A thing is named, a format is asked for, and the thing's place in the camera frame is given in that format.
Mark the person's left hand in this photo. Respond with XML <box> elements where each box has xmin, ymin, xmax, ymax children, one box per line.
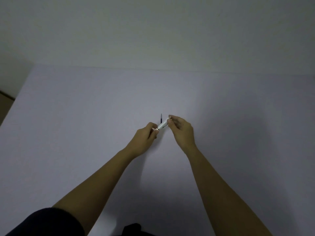
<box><xmin>127</xmin><ymin>122</ymin><xmax>159</xmax><ymax>159</ymax></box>

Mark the person's right hand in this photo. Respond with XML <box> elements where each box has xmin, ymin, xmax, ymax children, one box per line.
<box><xmin>168</xmin><ymin>115</ymin><xmax>196</xmax><ymax>151</ymax></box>

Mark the person's right forearm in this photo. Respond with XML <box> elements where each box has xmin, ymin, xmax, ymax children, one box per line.
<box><xmin>186</xmin><ymin>144</ymin><xmax>273</xmax><ymax>236</ymax></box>

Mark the person's left forearm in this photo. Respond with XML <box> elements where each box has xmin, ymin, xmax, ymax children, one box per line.
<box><xmin>52</xmin><ymin>149</ymin><xmax>148</xmax><ymax>236</ymax></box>

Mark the dark clothing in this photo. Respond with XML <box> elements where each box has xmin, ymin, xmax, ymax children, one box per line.
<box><xmin>122</xmin><ymin>223</ymin><xmax>158</xmax><ymax>236</ymax></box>

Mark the dark sleeve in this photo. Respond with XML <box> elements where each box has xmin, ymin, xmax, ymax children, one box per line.
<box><xmin>4</xmin><ymin>207</ymin><xmax>86</xmax><ymax>236</ymax></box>

